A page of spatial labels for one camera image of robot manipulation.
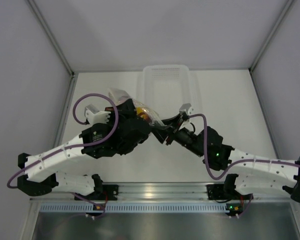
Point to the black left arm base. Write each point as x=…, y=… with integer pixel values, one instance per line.
x=110, y=192

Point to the white slotted cable duct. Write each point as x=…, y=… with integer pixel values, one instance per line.
x=121, y=207

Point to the white perforated plastic basket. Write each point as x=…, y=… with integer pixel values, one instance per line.
x=167, y=88

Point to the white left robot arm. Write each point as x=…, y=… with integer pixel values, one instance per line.
x=61, y=169

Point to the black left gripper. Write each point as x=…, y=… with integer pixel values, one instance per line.
x=126, y=109

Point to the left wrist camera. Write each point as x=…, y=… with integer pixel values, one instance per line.
x=95, y=116

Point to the aluminium mounting rail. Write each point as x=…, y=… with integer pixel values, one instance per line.
x=160, y=191

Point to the yellow fake pear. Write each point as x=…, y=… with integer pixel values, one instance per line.
x=142, y=112

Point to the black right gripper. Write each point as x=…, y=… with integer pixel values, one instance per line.
x=172, y=122

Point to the clear polka dot zip bag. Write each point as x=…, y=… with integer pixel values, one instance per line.
x=119, y=96

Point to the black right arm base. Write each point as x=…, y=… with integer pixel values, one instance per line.
x=216, y=192

